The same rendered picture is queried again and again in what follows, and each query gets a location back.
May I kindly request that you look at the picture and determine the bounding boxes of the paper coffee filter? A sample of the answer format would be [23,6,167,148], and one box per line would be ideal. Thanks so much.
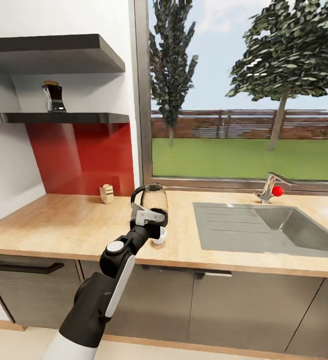
[131,204,151,220]

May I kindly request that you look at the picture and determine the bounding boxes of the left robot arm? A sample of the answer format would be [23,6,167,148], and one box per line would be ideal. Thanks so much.
[41,210,165,360]

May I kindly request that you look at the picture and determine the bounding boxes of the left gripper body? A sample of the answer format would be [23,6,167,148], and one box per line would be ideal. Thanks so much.
[130,219,161,245]

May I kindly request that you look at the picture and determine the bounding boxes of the electric kettle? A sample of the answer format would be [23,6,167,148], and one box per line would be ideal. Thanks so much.
[130,182,168,227]

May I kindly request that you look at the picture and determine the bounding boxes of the coffee cup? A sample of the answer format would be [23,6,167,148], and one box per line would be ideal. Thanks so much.
[153,227,166,244]

